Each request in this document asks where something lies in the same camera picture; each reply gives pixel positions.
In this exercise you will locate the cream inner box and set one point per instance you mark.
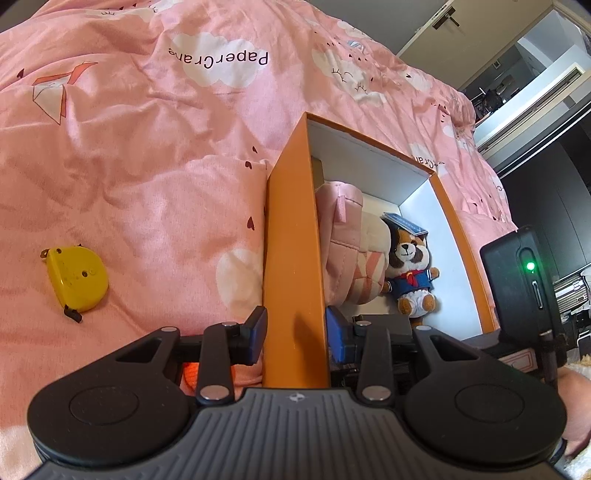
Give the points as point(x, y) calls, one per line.
point(316, 170)

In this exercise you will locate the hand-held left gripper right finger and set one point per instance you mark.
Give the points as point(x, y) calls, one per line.
point(336, 337)

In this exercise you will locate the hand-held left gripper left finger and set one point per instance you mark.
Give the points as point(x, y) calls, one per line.
point(258, 334)

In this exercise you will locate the raccoon plush toy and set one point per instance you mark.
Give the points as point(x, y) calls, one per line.
point(411, 281)

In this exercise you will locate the orange cardboard box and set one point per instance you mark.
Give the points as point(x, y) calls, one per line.
point(291, 258)

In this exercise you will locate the black rectangular box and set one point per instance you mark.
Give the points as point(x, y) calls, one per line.
point(482, 342)

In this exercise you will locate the small blue card box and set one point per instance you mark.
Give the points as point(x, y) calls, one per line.
point(406, 224)

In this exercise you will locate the pink printed blanket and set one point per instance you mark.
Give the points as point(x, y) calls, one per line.
point(161, 161)

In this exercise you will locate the beige door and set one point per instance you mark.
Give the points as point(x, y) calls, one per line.
point(434, 41)

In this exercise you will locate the dark cabinet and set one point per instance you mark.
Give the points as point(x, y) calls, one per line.
point(554, 198)

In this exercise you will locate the pink fabric bag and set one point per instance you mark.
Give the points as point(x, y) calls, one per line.
point(341, 249)

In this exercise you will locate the white window ledge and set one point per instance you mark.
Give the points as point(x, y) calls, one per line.
point(531, 106)

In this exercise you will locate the person's right forearm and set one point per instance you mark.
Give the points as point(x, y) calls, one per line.
point(577, 410)

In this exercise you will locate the yellow tape measure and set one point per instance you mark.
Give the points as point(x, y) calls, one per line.
point(78, 277)

